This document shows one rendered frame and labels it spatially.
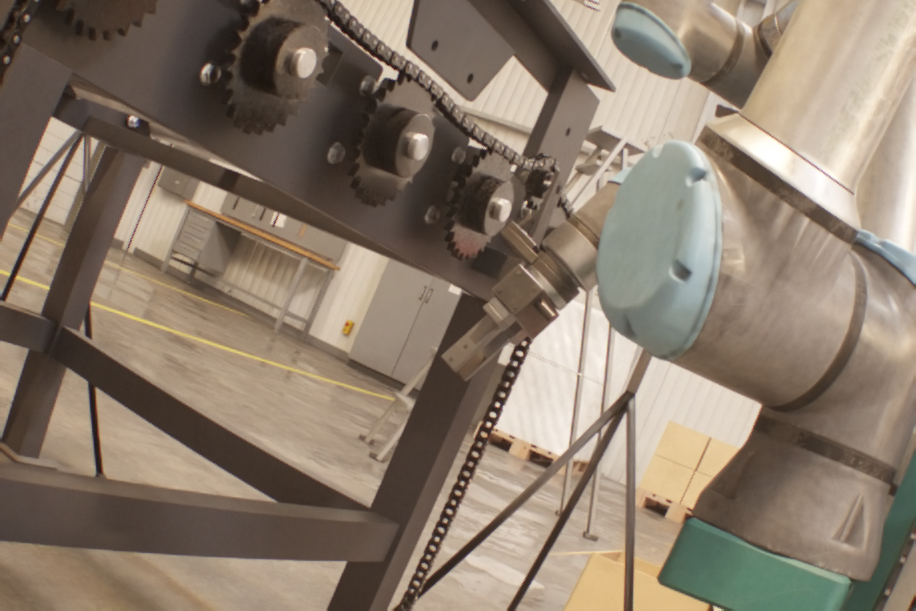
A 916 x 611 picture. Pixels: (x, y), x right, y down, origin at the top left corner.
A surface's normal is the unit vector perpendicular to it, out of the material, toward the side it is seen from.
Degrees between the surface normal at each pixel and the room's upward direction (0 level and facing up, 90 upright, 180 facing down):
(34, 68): 90
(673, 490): 90
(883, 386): 100
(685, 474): 90
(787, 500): 70
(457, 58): 90
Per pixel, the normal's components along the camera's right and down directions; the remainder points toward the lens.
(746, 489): -0.57, -0.64
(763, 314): 0.22, 0.39
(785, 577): -0.41, -0.22
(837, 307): 0.40, 0.00
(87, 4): 0.84, 0.34
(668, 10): 0.06, -0.03
